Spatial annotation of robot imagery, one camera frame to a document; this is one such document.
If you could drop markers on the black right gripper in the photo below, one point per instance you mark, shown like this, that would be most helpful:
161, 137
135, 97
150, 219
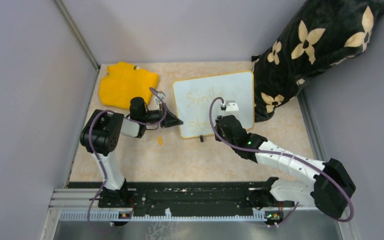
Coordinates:
217, 127

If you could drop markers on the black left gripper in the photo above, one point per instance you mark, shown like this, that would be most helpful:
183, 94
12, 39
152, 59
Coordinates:
170, 120

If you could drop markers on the yellow framed whiteboard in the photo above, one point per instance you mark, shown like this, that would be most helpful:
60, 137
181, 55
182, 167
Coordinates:
193, 98

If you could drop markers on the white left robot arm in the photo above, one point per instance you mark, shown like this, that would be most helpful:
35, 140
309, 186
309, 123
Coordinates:
100, 137

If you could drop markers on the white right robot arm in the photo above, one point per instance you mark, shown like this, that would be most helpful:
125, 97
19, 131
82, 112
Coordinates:
324, 184

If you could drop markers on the yellow folded cloth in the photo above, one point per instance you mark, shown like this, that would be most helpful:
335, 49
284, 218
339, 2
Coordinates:
125, 81

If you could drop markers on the black floral pillow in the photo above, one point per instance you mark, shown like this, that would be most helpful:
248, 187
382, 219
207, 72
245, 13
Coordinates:
321, 35

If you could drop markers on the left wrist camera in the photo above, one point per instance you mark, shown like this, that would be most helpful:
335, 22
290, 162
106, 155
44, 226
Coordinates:
159, 97

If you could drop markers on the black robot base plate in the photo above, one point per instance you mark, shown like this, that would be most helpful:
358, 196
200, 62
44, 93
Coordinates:
200, 199

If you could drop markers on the aluminium frame rail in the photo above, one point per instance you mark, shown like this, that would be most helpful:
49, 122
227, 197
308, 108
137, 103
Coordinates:
82, 195

